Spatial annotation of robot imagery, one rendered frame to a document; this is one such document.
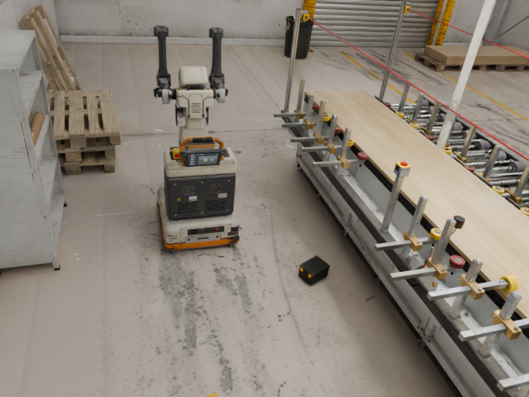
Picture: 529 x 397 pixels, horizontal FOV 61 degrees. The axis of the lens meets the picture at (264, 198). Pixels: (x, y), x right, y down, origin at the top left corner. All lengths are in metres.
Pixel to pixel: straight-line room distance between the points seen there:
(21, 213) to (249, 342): 1.80
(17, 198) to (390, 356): 2.73
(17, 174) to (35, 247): 0.62
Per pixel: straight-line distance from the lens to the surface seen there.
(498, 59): 10.81
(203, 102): 3.57
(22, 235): 3.61
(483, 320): 2.85
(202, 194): 3.55
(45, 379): 3.15
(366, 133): 4.01
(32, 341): 3.36
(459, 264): 2.73
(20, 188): 3.39
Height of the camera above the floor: 2.47
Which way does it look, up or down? 33 degrees down
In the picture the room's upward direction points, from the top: 6 degrees clockwise
